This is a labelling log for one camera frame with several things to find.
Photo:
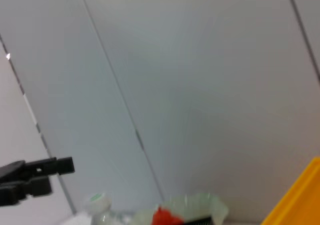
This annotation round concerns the black mesh pen holder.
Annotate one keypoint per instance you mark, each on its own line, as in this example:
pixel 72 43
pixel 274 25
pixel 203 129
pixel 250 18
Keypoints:
pixel 200 221

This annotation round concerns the yellow plastic bin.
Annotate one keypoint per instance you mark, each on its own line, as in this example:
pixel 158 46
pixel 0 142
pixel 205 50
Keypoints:
pixel 297 200

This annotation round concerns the pale green glass fruit plate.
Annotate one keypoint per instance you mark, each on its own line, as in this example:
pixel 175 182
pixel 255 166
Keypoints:
pixel 207 207

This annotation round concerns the red orange toy fruit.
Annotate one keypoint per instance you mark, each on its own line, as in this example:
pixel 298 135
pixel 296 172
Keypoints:
pixel 166 217

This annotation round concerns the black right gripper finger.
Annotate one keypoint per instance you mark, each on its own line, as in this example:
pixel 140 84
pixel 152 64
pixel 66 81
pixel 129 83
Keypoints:
pixel 45 166
pixel 27 188

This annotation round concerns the clear green-label water bottle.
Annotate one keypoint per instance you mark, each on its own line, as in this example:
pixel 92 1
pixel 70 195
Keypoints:
pixel 98 205

